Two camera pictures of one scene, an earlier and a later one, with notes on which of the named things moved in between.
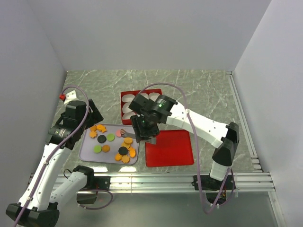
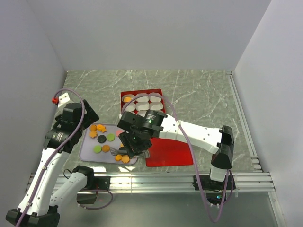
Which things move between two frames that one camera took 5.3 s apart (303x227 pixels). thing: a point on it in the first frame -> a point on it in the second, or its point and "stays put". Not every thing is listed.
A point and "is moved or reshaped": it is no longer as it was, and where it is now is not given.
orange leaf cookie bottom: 125,159 stays put
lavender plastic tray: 103,143 stays put
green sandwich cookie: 111,137 stays put
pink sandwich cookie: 118,133 stays put
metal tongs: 151,140 is moved or reshaped
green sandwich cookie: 97,149 stays put
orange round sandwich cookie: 128,140 is moved or reshaped
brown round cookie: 106,148 stays put
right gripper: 139,131 -> 125,137
